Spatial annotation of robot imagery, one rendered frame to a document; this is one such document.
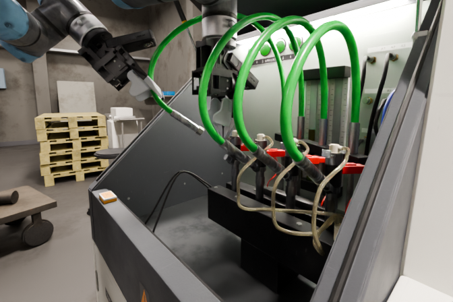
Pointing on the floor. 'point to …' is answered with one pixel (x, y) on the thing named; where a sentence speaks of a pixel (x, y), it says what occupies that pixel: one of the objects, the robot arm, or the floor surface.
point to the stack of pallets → (71, 144)
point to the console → (435, 170)
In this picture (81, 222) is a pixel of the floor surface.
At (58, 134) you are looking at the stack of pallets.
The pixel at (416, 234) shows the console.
